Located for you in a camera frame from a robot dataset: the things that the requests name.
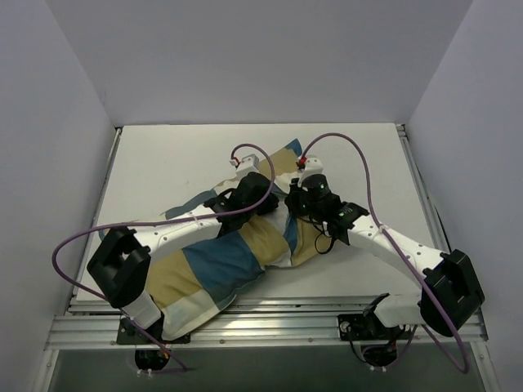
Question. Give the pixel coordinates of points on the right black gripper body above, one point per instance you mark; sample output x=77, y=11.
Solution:
x=295, y=200

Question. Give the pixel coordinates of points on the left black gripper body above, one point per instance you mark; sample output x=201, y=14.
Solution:
x=263, y=198

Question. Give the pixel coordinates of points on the checked blue beige pillowcase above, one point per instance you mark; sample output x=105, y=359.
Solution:
x=196, y=283

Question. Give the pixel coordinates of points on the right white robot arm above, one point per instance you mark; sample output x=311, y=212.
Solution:
x=450, y=292

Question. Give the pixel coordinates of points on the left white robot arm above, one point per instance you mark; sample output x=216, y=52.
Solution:
x=120, y=264

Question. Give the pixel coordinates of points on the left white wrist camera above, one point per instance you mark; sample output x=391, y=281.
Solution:
x=249, y=163

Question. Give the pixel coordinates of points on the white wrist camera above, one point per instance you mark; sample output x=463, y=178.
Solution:
x=249, y=163
x=308, y=166

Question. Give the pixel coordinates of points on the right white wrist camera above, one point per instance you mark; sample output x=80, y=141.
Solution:
x=308, y=166

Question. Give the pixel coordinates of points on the aluminium rail frame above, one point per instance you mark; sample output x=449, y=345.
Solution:
x=299, y=310

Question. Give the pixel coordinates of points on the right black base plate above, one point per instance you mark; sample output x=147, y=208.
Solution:
x=357, y=327

